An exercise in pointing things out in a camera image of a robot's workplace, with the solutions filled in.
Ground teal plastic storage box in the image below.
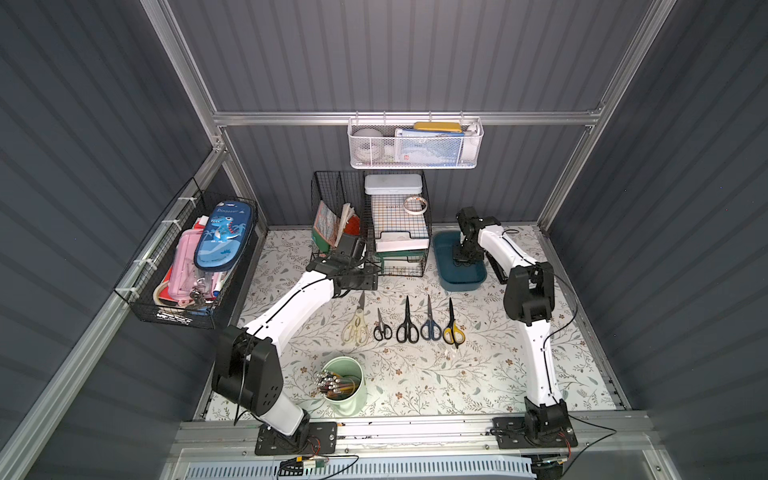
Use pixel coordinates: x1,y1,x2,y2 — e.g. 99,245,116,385
432,231,487,292

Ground cream handled kitchen scissors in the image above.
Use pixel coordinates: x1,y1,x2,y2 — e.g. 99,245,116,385
341,291,370,346

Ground small black scissors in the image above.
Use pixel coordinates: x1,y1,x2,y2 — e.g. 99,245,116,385
373,309,393,341

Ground yellow handled scissors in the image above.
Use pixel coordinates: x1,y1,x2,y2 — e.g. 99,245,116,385
442,299,466,349

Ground blue handled scissors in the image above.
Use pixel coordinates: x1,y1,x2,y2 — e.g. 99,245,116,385
420,296,442,341

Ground large black scissors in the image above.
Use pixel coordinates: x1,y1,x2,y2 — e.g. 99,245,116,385
395,297,420,344

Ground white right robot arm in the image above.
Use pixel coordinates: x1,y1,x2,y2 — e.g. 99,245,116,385
453,207,577,447

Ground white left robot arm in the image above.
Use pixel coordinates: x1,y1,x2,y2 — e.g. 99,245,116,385
211,234,374,448

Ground white checkered box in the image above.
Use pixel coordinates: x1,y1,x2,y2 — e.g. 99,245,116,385
370,195,430,253

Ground red booklet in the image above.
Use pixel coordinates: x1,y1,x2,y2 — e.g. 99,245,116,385
343,214,362,236

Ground pink patterned notebook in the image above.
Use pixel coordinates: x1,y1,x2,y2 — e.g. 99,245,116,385
312,201,339,252

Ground white paper stack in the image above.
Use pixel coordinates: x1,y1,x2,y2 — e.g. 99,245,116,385
336,203,355,242

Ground white tin case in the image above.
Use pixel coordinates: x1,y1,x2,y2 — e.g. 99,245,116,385
364,174,423,196

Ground green pen cup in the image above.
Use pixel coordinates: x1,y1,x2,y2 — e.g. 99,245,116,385
317,356,367,417

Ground blue white packet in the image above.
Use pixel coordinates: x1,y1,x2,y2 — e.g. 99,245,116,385
394,129,464,168

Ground pens in cup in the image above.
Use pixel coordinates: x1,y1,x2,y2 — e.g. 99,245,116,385
316,370,362,401

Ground white tape roll in basket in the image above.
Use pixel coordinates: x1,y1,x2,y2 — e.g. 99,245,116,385
350,128,384,163

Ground blue dinosaur pencil case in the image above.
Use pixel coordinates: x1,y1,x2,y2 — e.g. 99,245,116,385
194,200,254,272

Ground yellow item in basket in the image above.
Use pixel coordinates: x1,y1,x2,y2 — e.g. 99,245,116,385
413,121,463,134

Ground white hanging mesh basket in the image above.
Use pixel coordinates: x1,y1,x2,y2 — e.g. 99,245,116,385
347,116,485,170

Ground pink pencil case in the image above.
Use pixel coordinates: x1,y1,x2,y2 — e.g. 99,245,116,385
167,228,203,307

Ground black wire desk organizer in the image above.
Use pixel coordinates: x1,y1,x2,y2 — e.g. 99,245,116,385
311,170,432,277

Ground black side wire basket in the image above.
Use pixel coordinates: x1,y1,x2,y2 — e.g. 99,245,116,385
115,180,259,329

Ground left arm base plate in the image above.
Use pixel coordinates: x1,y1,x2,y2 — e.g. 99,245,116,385
254,421,338,456

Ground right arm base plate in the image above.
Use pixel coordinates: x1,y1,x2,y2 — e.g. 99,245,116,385
487,416,579,450

